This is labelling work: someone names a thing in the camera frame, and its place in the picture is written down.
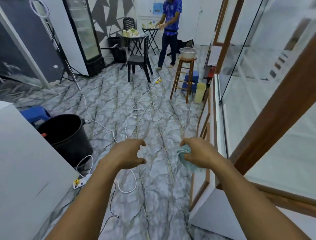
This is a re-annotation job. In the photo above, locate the person's right hand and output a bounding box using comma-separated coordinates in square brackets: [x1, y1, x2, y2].
[179, 137, 226, 171]

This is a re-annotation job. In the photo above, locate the person's left hand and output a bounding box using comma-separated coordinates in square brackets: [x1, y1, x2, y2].
[100, 138, 147, 174]

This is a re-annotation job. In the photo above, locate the light blue cleaning cloth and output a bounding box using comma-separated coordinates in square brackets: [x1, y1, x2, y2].
[176, 144, 205, 173]

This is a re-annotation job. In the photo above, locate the narrow glass panel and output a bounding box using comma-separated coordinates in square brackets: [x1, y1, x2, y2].
[244, 101, 316, 201]

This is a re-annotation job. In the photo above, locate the person's right forearm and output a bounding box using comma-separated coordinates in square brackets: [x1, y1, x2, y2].
[213, 158, 310, 240]

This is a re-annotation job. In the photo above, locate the person's left forearm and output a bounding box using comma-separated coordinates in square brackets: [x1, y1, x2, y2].
[45, 158, 119, 240]

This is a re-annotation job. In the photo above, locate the white cabinet door wooden trim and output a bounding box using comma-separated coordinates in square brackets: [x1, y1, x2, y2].
[189, 122, 212, 212]
[196, 86, 212, 139]

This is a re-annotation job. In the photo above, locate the black plastic bucket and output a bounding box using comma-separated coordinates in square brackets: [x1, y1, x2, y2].
[37, 113, 94, 168]

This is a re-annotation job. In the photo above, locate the pale yellow plastic container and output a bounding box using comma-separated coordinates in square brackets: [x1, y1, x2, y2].
[194, 82, 207, 104]

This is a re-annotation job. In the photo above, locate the blue plastic stool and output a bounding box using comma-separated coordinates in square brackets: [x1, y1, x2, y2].
[19, 105, 51, 128]
[181, 70, 200, 94]

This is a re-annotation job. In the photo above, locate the black plastic chair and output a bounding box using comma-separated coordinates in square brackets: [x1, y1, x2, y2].
[127, 36, 153, 83]
[168, 39, 194, 56]
[122, 17, 136, 31]

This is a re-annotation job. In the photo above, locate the white counter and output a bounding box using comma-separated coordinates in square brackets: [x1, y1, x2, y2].
[0, 101, 80, 240]

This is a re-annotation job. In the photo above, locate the brown wooden stool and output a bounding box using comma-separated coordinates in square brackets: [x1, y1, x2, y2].
[170, 56, 198, 104]

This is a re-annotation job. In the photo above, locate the clear plastic basin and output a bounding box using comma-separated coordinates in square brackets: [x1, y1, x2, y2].
[179, 47, 198, 59]

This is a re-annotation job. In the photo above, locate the black tripod stand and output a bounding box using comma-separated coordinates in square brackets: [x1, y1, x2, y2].
[43, 14, 83, 84]

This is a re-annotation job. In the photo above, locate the black folding table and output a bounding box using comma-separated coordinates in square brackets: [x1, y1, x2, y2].
[118, 33, 148, 57]

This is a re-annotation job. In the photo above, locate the pile of yellow food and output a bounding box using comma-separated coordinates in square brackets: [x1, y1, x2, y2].
[142, 21, 161, 31]
[122, 27, 140, 38]

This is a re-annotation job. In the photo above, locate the black round table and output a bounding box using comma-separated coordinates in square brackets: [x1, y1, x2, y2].
[141, 27, 161, 55]

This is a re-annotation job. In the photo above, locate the black glass door fridge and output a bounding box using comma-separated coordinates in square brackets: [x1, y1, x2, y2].
[63, 0, 105, 77]

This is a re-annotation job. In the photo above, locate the white cable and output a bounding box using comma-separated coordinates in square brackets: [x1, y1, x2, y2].
[113, 83, 165, 194]
[43, 15, 118, 144]
[75, 155, 95, 179]

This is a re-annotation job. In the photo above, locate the black cable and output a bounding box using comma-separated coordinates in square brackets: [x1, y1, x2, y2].
[98, 183, 120, 235]

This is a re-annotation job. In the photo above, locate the white ring light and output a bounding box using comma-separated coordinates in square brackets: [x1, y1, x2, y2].
[29, 0, 50, 18]

